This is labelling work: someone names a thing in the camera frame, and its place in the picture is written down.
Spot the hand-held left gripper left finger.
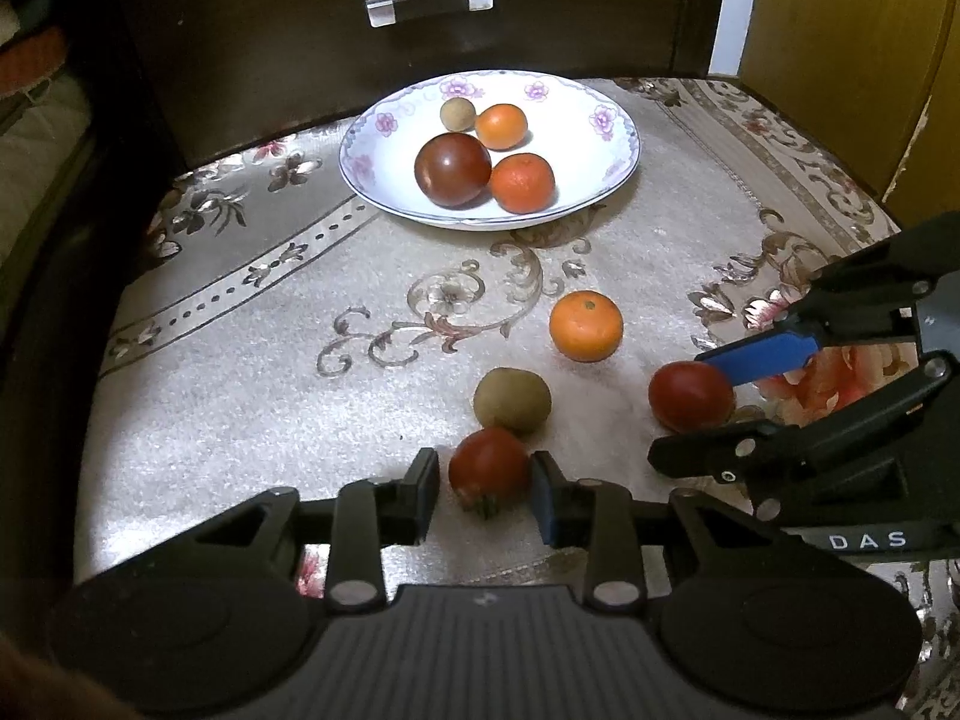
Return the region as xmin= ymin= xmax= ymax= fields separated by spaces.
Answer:
xmin=193 ymin=448 xmax=440 ymax=611

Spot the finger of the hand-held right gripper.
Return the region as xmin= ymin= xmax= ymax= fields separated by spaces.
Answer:
xmin=648 ymin=355 xmax=960 ymax=487
xmin=694 ymin=211 xmax=960 ymax=391

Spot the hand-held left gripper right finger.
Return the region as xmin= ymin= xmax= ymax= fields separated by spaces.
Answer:
xmin=527 ymin=450 xmax=785 ymax=612

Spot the red tomato with green stem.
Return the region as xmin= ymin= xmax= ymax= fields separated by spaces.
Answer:
xmin=448 ymin=427 xmax=533 ymax=520

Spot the round red tomato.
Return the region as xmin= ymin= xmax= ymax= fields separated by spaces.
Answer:
xmin=648 ymin=361 xmax=737 ymax=434

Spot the white floral plate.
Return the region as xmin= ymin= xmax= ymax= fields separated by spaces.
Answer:
xmin=338 ymin=70 xmax=642 ymax=232

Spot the brown kiwi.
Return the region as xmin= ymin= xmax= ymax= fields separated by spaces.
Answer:
xmin=472 ymin=367 xmax=553 ymax=435

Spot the orange tangerine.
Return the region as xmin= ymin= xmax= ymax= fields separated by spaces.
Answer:
xmin=475 ymin=103 xmax=530 ymax=151
xmin=549 ymin=290 xmax=625 ymax=363
xmin=490 ymin=153 xmax=557 ymax=215

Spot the beige floral tablecloth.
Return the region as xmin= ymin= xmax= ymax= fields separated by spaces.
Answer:
xmin=73 ymin=76 xmax=960 ymax=720

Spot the yellow wooden panel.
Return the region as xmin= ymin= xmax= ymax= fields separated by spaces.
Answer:
xmin=739 ymin=0 xmax=960 ymax=222

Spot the dark red tomato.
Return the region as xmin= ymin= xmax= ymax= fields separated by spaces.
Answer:
xmin=414 ymin=132 xmax=493 ymax=210

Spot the dark wooden drawer cabinet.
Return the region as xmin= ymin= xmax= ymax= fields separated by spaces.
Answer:
xmin=112 ymin=0 xmax=733 ymax=175

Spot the pile of bedding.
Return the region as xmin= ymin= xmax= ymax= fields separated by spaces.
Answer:
xmin=0 ymin=0 xmax=100 ymax=260

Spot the clear drawer handle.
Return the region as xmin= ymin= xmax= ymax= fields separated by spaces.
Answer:
xmin=365 ymin=0 xmax=494 ymax=29

